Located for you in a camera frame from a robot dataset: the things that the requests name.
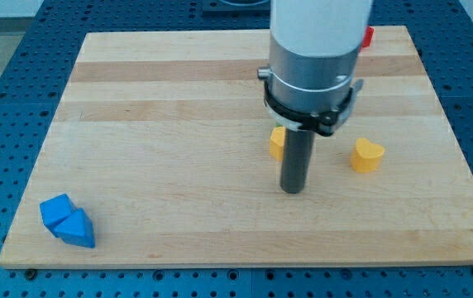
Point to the blue triangular block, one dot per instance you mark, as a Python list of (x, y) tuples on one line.
[(76, 230)]

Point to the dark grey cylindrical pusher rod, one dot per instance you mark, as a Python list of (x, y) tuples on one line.
[(298, 147)]

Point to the wooden board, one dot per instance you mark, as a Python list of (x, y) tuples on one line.
[(163, 139)]

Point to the yellow heart block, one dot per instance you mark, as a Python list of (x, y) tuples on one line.
[(366, 156)]

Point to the red block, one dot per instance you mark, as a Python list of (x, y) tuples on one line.
[(369, 32)]

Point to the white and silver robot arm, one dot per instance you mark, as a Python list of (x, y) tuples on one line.
[(308, 81)]

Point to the yellow block behind rod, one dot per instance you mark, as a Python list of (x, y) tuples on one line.
[(276, 148)]

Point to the blue cube block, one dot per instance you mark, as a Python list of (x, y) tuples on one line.
[(54, 211)]

